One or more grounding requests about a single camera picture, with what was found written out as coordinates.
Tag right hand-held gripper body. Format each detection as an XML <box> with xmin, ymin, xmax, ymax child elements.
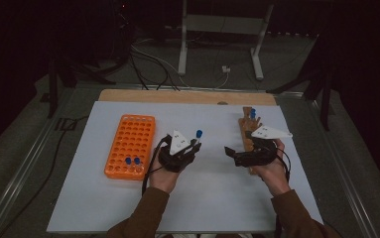
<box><xmin>233</xmin><ymin>124</ymin><xmax>294</xmax><ymax>168</ymax></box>

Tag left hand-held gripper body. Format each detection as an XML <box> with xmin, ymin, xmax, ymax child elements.
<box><xmin>158</xmin><ymin>129</ymin><xmax>195</xmax><ymax>174</ymax></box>

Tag wooden tube rack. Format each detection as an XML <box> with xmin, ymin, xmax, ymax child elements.
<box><xmin>237</xmin><ymin>106</ymin><xmax>268</xmax><ymax>176</ymax></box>

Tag orange plastic tube rack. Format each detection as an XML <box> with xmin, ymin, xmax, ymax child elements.
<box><xmin>103</xmin><ymin>114</ymin><xmax>157</xmax><ymax>181</ymax></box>

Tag person's right hand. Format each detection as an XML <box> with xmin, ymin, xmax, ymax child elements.
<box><xmin>251</xmin><ymin>138</ymin><xmax>293</xmax><ymax>197</ymax></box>

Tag person's left hand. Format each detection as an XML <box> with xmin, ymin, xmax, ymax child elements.
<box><xmin>148</xmin><ymin>153</ymin><xmax>182</xmax><ymax>194</ymax></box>

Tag white table mat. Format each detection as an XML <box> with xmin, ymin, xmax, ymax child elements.
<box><xmin>46</xmin><ymin>100</ymin><xmax>326</xmax><ymax>234</ymax></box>

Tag black stand legs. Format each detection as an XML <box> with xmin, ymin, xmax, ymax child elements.
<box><xmin>266</xmin><ymin>19</ymin><xmax>335</xmax><ymax>132</ymax></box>
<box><xmin>47</xmin><ymin>56</ymin><xmax>117</xmax><ymax>119</ymax></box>

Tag white metal stand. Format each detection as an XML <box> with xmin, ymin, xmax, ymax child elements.
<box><xmin>177</xmin><ymin>0</ymin><xmax>275</xmax><ymax>81</ymax></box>

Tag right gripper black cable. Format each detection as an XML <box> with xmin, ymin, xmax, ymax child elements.
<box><xmin>275</xmin><ymin>147</ymin><xmax>292</xmax><ymax>182</ymax></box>

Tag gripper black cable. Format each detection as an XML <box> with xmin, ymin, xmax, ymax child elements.
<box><xmin>275</xmin><ymin>147</ymin><xmax>292</xmax><ymax>182</ymax></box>
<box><xmin>141</xmin><ymin>134</ymin><xmax>173</xmax><ymax>196</ymax></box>

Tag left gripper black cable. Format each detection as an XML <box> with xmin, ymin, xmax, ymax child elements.
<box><xmin>141</xmin><ymin>134</ymin><xmax>173</xmax><ymax>196</ymax></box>

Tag black floor cables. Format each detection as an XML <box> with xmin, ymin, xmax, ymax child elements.
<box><xmin>129</xmin><ymin>49</ymin><xmax>182</xmax><ymax>92</ymax></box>

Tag metal floor rail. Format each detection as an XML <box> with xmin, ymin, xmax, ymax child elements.
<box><xmin>0</xmin><ymin>87</ymin><xmax>76</xmax><ymax>238</ymax></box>
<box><xmin>310</xmin><ymin>98</ymin><xmax>380</xmax><ymax>238</ymax></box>

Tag white floor cable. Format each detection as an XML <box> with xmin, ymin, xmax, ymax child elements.
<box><xmin>130</xmin><ymin>39</ymin><xmax>230</xmax><ymax>90</ymax></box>

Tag thin black floor cable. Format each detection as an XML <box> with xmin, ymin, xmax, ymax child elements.
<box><xmin>0</xmin><ymin>115</ymin><xmax>89</xmax><ymax>238</ymax></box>

